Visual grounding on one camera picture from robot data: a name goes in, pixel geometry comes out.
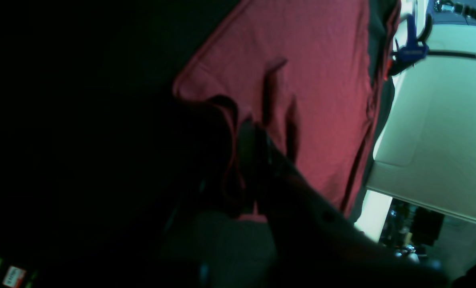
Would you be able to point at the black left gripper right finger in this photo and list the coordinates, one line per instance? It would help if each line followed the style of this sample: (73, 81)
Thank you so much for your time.
(317, 247)

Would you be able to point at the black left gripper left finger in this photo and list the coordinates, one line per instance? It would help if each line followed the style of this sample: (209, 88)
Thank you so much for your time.
(119, 173)

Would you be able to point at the dark red long-sleeve shirt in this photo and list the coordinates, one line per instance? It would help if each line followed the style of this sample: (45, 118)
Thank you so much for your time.
(310, 72)

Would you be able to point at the black table cloth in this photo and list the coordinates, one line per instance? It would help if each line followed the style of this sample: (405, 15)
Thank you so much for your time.
(71, 52)

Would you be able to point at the black box with name sticker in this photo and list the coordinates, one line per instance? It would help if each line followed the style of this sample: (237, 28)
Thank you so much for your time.
(16, 275)

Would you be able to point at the blue and orange clamp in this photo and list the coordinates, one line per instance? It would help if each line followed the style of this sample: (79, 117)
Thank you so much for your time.
(416, 48)

